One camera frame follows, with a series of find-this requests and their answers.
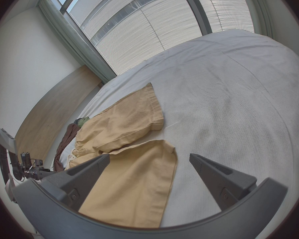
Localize bed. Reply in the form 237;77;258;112
15;29;299;228

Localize pale blue garment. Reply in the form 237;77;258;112
60;143;76;170

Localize window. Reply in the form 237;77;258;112
52;0;254;75

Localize tan drawstring shorts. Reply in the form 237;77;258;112
69;82;178;228

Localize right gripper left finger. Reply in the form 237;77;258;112
41;154;110;211

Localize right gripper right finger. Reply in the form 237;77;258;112
189;153;257;211

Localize brown garment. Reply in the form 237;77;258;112
53;123;80;172

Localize grey-green curtain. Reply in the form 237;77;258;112
39;0;116;84
244;0;276;38

